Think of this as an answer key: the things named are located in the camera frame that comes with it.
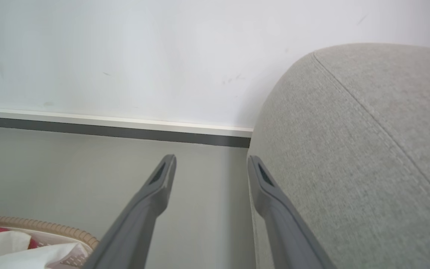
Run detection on grey fabric sofa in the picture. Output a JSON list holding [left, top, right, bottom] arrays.
[[247, 43, 430, 269]]

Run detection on white and black baseboard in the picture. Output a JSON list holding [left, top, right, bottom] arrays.
[[0, 108, 254, 148]]

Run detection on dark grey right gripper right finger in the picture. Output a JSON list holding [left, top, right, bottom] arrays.
[[247, 155, 337, 269]]

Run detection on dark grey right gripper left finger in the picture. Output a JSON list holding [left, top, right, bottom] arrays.
[[82, 154, 177, 269]]

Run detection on beige perforated laundry basket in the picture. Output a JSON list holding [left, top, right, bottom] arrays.
[[0, 215, 100, 269]]

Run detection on white cloth garment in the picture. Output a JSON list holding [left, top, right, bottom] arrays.
[[0, 231, 89, 269]]

